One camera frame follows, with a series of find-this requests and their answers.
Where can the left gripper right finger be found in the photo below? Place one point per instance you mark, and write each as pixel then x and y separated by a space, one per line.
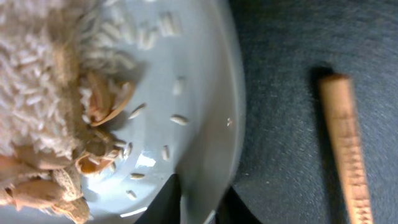
pixel 232 210

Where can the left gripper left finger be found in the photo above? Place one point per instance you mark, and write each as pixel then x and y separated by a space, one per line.
pixel 165 208

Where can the grey plate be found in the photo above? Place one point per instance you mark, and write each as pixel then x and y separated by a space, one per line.
pixel 186 117

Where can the wooden chopstick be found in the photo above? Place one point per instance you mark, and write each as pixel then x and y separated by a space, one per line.
pixel 340 113

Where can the rice and peanut scraps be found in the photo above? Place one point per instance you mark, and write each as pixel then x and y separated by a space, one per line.
pixel 58 86

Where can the round black tray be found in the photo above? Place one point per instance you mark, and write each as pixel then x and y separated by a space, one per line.
pixel 287 173

